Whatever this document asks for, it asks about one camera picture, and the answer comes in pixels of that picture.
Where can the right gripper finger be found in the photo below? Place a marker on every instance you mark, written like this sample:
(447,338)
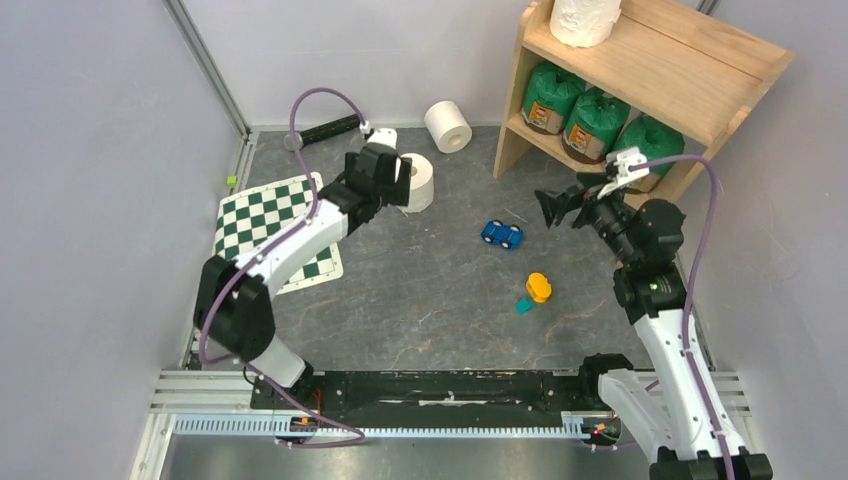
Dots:
(555,205)
(591,181)

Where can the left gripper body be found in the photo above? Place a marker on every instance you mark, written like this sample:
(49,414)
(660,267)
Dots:
(395,193)

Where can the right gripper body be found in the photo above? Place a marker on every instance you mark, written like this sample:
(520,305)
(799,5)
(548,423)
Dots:
(580,210)

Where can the white roll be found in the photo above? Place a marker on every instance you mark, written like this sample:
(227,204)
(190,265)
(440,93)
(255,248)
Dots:
(422,184)
(583,23)
(447,127)

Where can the brown-topped green paper roll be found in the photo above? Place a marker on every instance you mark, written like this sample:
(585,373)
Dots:
(655,140)

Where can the white roll front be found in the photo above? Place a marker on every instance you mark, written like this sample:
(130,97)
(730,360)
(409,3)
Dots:
(583,23)

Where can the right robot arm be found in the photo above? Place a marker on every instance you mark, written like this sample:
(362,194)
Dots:
(691,435)

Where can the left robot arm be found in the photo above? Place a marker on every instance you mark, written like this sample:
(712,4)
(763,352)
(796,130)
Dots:
(234,301)

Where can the wooden two-tier shelf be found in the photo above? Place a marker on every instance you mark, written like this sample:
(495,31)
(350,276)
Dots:
(697,74)

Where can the blue toy car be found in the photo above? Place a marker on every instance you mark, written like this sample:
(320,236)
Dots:
(508,237)

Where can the black microphone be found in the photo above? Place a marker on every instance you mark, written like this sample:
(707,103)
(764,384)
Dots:
(319,133)

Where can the yellow toy block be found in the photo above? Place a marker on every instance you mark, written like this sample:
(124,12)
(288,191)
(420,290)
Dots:
(539,287)

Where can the teal toy cube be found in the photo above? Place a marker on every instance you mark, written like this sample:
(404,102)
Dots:
(524,305)

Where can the green white chess mat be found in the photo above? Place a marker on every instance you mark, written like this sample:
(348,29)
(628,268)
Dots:
(246,219)

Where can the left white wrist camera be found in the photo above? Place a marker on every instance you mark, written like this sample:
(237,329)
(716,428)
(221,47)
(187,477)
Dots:
(387,137)

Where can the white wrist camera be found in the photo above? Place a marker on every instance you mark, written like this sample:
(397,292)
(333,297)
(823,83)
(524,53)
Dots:
(623,167)
(387,137)

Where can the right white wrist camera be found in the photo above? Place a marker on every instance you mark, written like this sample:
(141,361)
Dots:
(623,167)

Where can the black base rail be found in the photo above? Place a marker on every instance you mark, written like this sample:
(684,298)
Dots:
(450,398)

